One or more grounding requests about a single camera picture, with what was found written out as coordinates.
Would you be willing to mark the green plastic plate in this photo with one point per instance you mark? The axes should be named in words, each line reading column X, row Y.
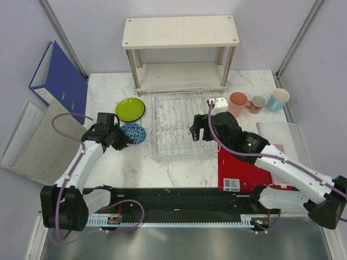
column 130, row 109

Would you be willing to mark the clear plastic sheet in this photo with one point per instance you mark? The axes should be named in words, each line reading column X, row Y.
column 286, row 138

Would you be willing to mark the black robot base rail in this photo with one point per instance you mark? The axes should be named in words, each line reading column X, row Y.
column 182, row 204

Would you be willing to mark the orange dotted mug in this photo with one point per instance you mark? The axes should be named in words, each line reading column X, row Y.
column 257, row 104

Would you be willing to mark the white wire dish rack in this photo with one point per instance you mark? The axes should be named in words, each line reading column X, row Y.
column 172, row 107

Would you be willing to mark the grey folder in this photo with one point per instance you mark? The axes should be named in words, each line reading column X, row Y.
column 35, row 150

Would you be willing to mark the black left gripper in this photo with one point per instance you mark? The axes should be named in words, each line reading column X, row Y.
column 124, row 140

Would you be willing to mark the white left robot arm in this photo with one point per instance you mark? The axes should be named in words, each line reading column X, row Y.
column 63, row 204

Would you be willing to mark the pink plastic tumbler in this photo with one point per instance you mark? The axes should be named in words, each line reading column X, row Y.
column 237, row 102

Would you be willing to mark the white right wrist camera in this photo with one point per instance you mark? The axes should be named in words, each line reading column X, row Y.
column 220, row 105

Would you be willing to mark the blue ring binder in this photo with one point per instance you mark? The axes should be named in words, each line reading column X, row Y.
column 57, row 79

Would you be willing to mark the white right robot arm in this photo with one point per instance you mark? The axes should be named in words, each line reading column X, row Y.
column 324, row 197

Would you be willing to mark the red patterned bowl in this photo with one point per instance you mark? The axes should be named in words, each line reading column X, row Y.
column 135, row 132

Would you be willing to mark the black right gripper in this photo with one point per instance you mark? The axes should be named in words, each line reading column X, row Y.
column 203, row 121

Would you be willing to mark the light wooden two-tier shelf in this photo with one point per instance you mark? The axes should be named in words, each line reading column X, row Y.
column 180, row 33

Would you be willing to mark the blue ceramic mug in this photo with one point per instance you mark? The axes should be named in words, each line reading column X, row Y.
column 277, row 100

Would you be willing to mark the white slotted cable duct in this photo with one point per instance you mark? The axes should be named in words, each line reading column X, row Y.
column 107, row 222

